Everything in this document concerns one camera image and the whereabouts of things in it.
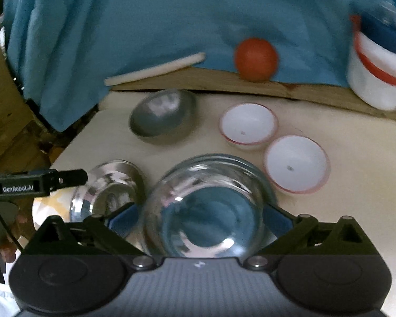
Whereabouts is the white bowl with red rim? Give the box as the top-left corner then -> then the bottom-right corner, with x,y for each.
263,135 -> 331,195
218,103 -> 279,149

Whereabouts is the white patterned plate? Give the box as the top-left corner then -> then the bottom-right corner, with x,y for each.
32,192 -> 78,230

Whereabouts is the blue cloth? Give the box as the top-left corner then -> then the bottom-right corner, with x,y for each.
2,0 -> 396,133

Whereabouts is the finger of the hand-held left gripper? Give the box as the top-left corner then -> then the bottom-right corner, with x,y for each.
57,169 -> 89,188

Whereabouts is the grey metal bowl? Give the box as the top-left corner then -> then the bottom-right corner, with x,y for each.
129,89 -> 199,146

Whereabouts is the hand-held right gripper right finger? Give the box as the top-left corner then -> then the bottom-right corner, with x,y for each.
243,203 -> 381,267

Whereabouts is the white container with red band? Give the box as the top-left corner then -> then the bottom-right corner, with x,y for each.
346,2 -> 396,112

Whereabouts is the cardboard box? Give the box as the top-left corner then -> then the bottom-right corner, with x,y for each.
0,44 -> 37,169

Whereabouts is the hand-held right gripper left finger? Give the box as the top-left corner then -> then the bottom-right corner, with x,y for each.
26,201 -> 162,268

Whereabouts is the white wooden stick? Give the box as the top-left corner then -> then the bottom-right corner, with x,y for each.
105,52 -> 207,87

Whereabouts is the person's left hand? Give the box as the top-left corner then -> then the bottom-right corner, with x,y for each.
0,213 -> 29,265

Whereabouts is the wooden board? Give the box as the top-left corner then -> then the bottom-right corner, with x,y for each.
109,64 -> 396,124

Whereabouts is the small shiny steel bowl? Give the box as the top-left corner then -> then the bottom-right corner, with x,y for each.
69,160 -> 146,235

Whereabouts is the large clear glass bowl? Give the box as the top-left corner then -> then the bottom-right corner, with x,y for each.
142,153 -> 279,258

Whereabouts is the black cable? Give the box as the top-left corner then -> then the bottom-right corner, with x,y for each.
0,190 -> 25,255

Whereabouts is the orange-red ball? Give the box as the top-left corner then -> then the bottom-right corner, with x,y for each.
234,37 -> 280,83

